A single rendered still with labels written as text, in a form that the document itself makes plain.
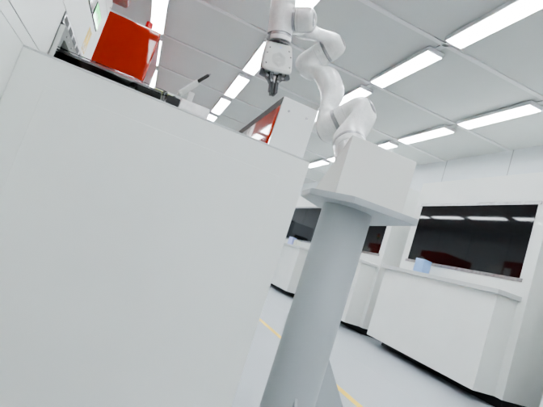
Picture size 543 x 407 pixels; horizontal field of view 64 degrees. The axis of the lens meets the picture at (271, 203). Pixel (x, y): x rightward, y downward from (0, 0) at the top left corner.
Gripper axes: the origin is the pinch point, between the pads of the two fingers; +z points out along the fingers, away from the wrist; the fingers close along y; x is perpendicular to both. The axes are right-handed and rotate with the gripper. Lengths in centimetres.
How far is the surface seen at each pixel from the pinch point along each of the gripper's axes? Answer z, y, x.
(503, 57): -117, 236, 149
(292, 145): 25.9, -4.6, -40.0
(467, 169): -65, 390, 356
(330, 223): 42.7, 18.3, -17.1
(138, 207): 45, -38, -46
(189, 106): 16.5, -28.4, -21.8
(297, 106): 16.2, -4.3, -40.0
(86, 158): 37, -49, -46
